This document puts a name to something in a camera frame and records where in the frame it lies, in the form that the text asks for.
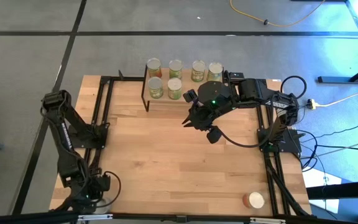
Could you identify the pears label can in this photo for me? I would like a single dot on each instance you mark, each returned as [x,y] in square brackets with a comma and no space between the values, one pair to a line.
[198,69]

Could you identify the carrots label can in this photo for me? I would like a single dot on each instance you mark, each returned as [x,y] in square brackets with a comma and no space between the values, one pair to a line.
[215,70]

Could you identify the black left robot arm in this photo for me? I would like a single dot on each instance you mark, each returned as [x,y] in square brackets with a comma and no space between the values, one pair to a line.
[64,137]

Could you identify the can with orange red label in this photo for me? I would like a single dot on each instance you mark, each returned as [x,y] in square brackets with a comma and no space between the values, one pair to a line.
[256,200]

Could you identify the black crossbar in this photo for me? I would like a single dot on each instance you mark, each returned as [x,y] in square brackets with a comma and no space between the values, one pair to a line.
[26,218]

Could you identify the oranges label can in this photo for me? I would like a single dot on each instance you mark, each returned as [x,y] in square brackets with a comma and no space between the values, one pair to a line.
[175,67]

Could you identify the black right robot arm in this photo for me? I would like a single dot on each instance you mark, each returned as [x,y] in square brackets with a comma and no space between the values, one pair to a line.
[253,93]

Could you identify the silver bracket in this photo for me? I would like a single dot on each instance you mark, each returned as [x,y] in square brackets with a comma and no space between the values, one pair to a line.
[267,220]
[95,217]

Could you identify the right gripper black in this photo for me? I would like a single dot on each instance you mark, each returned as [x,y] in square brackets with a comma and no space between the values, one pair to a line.
[210,118]

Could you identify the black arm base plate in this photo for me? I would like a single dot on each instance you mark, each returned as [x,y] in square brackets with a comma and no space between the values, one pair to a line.
[99,140]
[292,140]

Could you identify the black aluminium rail frame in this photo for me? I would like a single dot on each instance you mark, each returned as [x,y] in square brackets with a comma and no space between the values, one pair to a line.
[271,189]
[126,79]

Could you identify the green can with red fruit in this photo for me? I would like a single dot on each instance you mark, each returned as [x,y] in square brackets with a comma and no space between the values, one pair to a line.
[155,86]

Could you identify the pineapple label can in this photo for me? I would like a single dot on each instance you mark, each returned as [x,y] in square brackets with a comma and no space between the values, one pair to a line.
[154,66]

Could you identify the yellow power strip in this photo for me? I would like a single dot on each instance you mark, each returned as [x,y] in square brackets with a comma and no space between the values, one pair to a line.
[312,103]

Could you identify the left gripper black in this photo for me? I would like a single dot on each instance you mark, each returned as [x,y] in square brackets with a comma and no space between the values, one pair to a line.
[96,186]

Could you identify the black metal beam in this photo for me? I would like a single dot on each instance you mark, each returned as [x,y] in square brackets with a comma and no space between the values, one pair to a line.
[346,188]

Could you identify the small black box device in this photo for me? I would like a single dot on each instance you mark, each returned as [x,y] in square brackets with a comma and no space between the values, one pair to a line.
[236,75]

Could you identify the wooden shelf with black frame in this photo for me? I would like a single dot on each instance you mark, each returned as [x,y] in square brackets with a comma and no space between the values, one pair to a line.
[188,90]

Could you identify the can with olive green label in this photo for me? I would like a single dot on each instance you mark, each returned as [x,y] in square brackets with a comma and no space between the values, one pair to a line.
[175,87]

